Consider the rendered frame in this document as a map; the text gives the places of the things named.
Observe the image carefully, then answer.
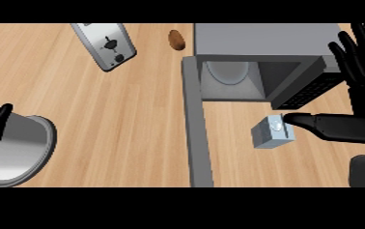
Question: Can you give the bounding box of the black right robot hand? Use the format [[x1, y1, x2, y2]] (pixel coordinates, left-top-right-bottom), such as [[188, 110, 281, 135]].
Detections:
[[282, 23, 365, 144]]

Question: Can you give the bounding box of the pale blue milk carton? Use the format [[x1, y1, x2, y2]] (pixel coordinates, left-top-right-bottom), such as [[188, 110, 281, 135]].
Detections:
[[251, 114, 297, 150]]

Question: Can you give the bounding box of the glass microwave turntable plate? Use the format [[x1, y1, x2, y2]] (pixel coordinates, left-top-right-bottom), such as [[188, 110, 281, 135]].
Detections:
[[207, 62, 251, 86]]

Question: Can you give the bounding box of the grey microwave door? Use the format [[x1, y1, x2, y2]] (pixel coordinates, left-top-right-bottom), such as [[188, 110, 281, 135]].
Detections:
[[182, 56, 216, 188]]

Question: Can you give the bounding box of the grey microwave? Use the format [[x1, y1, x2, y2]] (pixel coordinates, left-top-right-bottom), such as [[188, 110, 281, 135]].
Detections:
[[192, 23, 353, 111]]

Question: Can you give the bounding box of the brown potato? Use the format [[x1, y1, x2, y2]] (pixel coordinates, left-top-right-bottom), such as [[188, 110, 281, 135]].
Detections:
[[167, 29, 186, 51]]

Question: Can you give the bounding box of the silver toaster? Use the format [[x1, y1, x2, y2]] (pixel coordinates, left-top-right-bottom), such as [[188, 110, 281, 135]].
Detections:
[[69, 23, 139, 72]]

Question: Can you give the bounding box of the silver pot with black handle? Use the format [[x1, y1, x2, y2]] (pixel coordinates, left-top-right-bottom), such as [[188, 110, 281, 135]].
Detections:
[[0, 102, 59, 187]]

